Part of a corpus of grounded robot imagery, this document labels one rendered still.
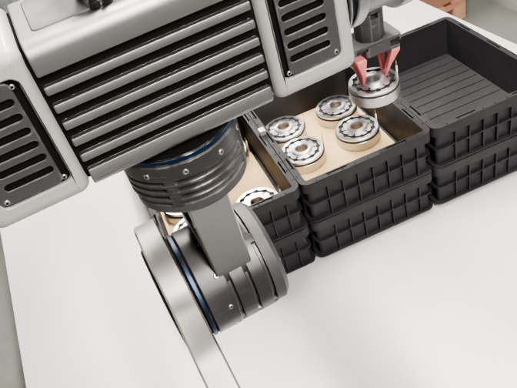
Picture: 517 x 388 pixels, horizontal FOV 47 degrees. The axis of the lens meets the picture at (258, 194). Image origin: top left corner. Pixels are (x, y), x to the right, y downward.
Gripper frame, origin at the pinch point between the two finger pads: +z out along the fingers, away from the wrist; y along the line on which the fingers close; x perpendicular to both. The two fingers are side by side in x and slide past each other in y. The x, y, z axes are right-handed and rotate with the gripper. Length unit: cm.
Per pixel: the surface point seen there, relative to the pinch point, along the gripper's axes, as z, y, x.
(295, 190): 12.7, 23.2, 8.2
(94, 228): 37, 69, -36
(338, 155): 22.7, 6.9, -7.8
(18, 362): 109, 123, -68
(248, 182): 23.1, 28.4, -11.8
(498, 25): 107, -153, -151
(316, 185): 13.4, 18.8, 8.4
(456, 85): 22.6, -30.0, -14.8
